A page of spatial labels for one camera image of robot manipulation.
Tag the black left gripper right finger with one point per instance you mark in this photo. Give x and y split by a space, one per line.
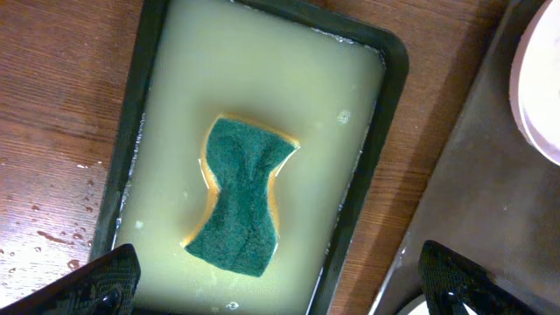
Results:
453 284

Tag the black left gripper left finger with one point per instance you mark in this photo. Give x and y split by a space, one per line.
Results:
107 285

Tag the light grey plate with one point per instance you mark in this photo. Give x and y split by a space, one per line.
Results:
418 306

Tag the green yellow sponge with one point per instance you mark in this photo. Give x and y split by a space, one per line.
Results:
240 161

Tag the dark brown serving tray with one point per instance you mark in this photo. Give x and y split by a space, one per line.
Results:
492 197

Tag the black soapy water tray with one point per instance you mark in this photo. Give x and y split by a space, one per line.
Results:
328 82

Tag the pink dirty plate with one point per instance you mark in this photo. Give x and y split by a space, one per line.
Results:
534 82

